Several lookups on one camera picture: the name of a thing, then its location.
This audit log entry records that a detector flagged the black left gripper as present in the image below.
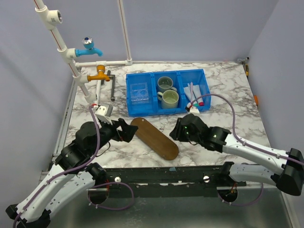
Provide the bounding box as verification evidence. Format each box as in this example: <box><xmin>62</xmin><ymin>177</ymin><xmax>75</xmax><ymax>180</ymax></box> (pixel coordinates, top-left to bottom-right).
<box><xmin>89</xmin><ymin>116</ymin><xmax>139</xmax><ymax>155</ymax></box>

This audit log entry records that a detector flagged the oval wooden tray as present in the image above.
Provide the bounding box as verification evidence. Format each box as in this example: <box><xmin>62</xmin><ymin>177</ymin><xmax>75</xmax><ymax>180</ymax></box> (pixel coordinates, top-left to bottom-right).
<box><xmin>131</xmin><ymin>117</ymin><xmax>179</xmax><ymax>161</ymax></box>

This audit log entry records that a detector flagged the light green ceramic mug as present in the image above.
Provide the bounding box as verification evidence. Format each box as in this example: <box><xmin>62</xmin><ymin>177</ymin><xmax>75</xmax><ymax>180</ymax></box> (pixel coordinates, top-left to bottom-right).
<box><xmin>157</xmin><ymin>90</ymin><xmax>179</xmax><ymax>109</ymax></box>

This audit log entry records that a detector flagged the clear plastic square holder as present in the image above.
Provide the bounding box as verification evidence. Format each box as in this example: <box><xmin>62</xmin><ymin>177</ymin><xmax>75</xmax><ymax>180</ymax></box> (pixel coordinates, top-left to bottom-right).
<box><xmin>130</xmin><ymin>83</ymin><xmax>151</xmax><ymax>105</ymax></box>

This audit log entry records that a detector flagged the blue plastic divided bin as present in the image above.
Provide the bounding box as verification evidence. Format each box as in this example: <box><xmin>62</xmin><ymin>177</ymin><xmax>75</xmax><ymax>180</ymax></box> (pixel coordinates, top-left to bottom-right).
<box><xmin>126</xmin><ymin>69</ymin><xmax>210</xmax><ymax>117</ymax></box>

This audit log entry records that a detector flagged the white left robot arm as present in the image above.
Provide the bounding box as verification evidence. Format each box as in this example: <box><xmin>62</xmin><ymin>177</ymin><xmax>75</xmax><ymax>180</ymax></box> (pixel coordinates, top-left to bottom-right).
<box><xmin>5</xmin><ymin>118</ymin><xmax>138</xmax><ymax>228</ymax></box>

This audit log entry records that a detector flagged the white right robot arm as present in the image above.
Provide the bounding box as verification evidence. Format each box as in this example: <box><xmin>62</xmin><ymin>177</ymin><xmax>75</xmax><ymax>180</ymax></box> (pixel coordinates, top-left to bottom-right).
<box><xmin>170</xmin><ymin>114</ymin><xmax>304</xmax><ymax>196</ymax></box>

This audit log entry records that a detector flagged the pink toothbrush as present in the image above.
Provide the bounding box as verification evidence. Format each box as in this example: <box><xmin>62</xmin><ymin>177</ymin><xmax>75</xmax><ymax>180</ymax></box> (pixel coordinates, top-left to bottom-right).
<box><xmin>188</xmin><ymin>82</ymin><xmax>195</xmax><ymax>102</ymax></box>

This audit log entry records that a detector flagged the black metal hex key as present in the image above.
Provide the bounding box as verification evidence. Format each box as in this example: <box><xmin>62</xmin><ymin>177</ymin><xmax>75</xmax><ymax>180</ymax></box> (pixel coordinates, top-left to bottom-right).
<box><xmin>107</xmin><ymin>70</ymin><xmax>115</xmax><ymax>101</ymax></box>

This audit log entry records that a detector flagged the grey ceramic mug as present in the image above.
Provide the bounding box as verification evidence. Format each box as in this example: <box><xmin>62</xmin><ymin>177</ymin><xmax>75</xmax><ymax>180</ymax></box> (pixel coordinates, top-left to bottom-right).
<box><xmin>157</xmin><ymin>76</ymin><xmax>177</xmax><ymax>93</ymax></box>

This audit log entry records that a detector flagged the orange plastic faucet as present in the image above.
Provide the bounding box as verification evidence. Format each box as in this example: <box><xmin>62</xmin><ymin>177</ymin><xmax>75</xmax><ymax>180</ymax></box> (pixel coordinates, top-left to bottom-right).
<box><xmin>87</xmin><ymin>65</ymin><xmax>110</xmax><ymax>82</ymax></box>

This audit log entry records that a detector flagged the yellow black tool at corner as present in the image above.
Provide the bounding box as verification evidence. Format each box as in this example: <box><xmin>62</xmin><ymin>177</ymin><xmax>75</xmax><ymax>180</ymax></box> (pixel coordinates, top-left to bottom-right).
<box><xmin>237</xmin><ymin>57</ymin><xmax>250</xmax><ymax>77</ymax></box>

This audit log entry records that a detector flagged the blue plastic faucet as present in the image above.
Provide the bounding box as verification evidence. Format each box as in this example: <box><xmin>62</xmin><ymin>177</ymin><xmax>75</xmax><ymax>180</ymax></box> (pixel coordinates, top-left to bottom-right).
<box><xmin>75</xmin><ymin>37</ymin><xmax>103</xmax><ymax>57</ymax></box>

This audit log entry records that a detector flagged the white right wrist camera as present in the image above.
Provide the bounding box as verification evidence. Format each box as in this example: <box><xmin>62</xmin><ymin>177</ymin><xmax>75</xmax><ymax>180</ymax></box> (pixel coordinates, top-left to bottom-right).
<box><xmin>185</xmin><ymin>103</ymin><xmax>200</xmax><ymax>115</ymax></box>

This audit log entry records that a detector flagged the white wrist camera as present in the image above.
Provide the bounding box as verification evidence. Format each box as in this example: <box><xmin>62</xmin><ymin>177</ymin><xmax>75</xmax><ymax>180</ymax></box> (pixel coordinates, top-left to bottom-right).
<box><xmin>93</xmin><ymin>104</ymin><xmax>113</xmax><ymax>125</ymax></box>
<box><xmin>185</xmin><ymin>103</ymin><xmax>200</xmax><ymax>115</ymax></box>

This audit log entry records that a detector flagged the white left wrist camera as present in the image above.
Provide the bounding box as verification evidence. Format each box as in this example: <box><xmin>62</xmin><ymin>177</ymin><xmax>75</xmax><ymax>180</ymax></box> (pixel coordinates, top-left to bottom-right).
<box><xmin>93</xmin><ymin>104</ymin><xmax>113</xmax><ymax>125</ymax></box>

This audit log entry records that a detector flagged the black metal base rail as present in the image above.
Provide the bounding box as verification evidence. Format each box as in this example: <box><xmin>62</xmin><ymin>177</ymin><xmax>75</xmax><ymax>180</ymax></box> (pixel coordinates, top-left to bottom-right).
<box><xmin>87</xmin><ymin>163</ymin><xmax>247</xmax><ymax>199</ymax></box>

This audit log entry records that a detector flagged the orange clamp on wall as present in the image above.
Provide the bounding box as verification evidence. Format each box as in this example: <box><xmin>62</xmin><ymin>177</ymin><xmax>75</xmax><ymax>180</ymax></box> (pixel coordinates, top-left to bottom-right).
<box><xmin>254</xmin><ymin>95</ymin><xmax>259</xmax><ymax>106</ymax></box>

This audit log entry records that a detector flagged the white PVC pipe frame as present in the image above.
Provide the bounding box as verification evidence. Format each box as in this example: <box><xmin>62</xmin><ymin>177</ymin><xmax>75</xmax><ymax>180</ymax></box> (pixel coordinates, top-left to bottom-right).
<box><xmin>33</xmin><ymin>0</ymin><xmax>133</xmax><ymax>105</ymax></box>

